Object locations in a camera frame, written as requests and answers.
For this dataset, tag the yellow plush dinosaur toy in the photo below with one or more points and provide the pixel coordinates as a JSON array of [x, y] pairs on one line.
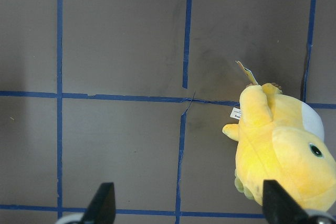
[[281, 138]]

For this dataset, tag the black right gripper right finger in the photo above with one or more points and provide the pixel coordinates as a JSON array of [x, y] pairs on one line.
[[279, 207]]

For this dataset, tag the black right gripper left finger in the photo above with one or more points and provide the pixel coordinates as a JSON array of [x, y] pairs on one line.
[[102, 208]]

